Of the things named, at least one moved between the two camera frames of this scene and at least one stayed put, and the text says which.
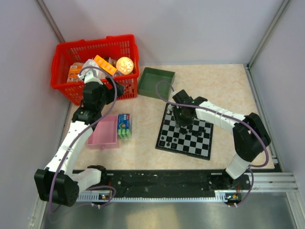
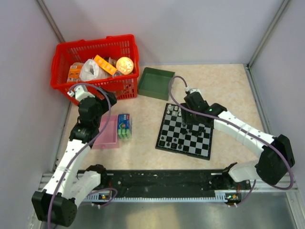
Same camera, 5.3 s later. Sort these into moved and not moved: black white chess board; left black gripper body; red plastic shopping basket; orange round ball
Moved: left black gripper body
Not moved: red plastic shopping basket; black white chess board; orange round ball
